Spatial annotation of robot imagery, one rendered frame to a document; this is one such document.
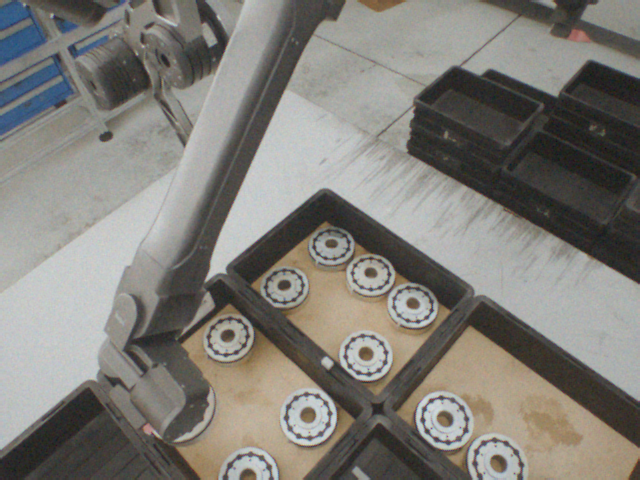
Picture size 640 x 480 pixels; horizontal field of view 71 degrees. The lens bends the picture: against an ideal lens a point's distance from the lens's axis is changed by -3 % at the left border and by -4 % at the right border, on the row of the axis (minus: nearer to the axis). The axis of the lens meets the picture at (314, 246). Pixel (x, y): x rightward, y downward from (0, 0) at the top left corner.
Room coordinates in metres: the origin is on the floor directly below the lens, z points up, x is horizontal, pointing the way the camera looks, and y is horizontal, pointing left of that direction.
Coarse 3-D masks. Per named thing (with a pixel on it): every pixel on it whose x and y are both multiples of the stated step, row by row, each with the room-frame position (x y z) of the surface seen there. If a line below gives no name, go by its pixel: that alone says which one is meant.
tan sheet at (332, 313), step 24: (288, 264) 0.56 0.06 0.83; (312, 264) 0.56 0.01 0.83; (288, 288) 0.50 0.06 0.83; (312, 288) 0.50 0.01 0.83; (336, 288) 0.49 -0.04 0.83; (312, 312) 0.44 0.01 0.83; (336, 312) 0.44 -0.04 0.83; (360, 312) 0.43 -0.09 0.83; (384, 312) 0.43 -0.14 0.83; (312, 336) 0.39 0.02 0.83; (336, 336) 0.38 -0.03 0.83; (384, 336) 0.38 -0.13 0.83; (408, 336) 0.37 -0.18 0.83; (336, 360) 0.33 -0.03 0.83; (384, 384) 0.28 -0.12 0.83
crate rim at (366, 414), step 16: (208, 288) 0.46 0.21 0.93; (240, 288) 0.45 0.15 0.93; (256, 304) 0.41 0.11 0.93; (272, 320) 0.38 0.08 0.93; (288, 336) 0.35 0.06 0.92; (304, 352) 0.31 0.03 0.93; (320, 368) 0.28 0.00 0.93; (336, 384) 0.25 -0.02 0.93; (112, 400) 0.25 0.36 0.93; (368, 400) 0.22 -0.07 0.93; (368, 416) 0.20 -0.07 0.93; (144, 432) 0.19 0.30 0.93; (352, 432) 0.17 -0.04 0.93; (160, 448) 0.16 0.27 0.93; (336, 448) 0.15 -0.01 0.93; (320, 464) 0.13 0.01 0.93
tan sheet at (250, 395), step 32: (192, 352) 0.37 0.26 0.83; (256, 352) 0.36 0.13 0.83; (224, 384) 0.30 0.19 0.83; (256, 384) 0.30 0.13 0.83; (288, 384) 0.29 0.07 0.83; (224, 416) 0.24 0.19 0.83; (256, 416) 0.23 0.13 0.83; (192, 448) 0.18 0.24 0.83; (224, 448) 0.18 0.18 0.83; (288, 448) 0.17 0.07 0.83; (320, 448) 0.17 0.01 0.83
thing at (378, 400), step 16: (320, 192) 0.68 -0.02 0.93; (304, 208) 0.64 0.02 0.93; (352, 208) 0.64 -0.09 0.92; (256, 240) 0.56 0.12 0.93; (400, 240) 0.54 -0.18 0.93; (240, 256) 0.53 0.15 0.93; (416, 256) 0.50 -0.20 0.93; (448, 272) 0.46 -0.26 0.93; (464, 288) 0.42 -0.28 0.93; (464, 304) 0.38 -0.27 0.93; (288, 320) 0.38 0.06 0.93; (448, 320) 0.36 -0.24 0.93; (432, 336) 0.33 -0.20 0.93; (320, 352) 0.31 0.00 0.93; (416, 352) 0.30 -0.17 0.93; (336, 368) 0.28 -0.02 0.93; (352, 384) 0.25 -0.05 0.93; (384, 400) 0.22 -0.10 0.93
